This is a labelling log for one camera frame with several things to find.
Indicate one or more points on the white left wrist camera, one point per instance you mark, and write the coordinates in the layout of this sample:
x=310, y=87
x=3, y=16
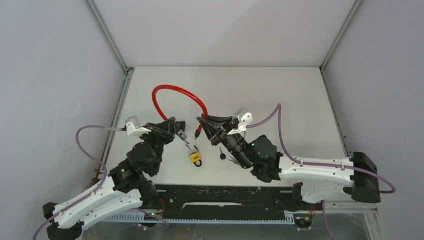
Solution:
x=132, y=127

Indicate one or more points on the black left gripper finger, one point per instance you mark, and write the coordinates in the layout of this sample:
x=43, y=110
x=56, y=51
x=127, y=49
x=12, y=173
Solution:
x=163, y=135
x=164, y=126

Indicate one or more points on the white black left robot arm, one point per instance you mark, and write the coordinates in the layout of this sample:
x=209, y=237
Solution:
x=122, y=188

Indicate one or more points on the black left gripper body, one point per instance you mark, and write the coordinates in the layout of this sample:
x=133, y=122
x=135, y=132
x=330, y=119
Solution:
x=154, y=137

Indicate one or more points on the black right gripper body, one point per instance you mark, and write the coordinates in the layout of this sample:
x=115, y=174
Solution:
x=226, y=129

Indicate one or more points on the aluminium frame rail left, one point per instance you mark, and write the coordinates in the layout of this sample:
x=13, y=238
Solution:
x=97, y=77

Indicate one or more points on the key bunch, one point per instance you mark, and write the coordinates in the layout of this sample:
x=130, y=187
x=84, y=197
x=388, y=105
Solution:
x=233, y=161

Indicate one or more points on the black key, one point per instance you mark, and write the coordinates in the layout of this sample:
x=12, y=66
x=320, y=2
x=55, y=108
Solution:
x=222, y=155

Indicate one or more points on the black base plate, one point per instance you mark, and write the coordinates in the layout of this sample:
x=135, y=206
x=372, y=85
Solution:
x=201, y=203

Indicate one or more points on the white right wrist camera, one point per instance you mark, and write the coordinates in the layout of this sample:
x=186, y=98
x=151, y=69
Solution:
x=241, y=118

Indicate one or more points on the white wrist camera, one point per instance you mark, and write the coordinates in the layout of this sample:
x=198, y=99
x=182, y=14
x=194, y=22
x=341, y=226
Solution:
x=132, y=127
x=241, y=118

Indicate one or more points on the aluminium frame rail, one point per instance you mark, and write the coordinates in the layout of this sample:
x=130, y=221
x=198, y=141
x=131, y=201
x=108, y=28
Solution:
x=97, y=77
x=355, y=77

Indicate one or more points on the black padlock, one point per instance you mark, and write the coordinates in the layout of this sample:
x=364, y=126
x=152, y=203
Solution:
x=179, y=126

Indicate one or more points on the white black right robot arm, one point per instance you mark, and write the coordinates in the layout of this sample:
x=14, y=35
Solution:
x=318, y=179

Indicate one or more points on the aluminium frame rail right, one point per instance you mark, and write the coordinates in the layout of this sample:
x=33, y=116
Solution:
x=355, y=77

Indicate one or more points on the yellow padlock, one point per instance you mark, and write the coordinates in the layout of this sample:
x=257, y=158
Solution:
x=195, y=157

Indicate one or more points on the red cable lock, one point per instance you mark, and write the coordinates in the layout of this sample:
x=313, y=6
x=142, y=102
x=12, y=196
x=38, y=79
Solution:
x=168, y=100

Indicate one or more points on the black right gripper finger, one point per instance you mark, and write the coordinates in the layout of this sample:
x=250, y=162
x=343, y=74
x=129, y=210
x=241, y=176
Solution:
x=213, y=131
x=216, y=119

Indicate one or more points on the silver key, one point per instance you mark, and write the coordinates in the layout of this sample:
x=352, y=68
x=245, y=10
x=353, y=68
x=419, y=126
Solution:
x=187, y=144

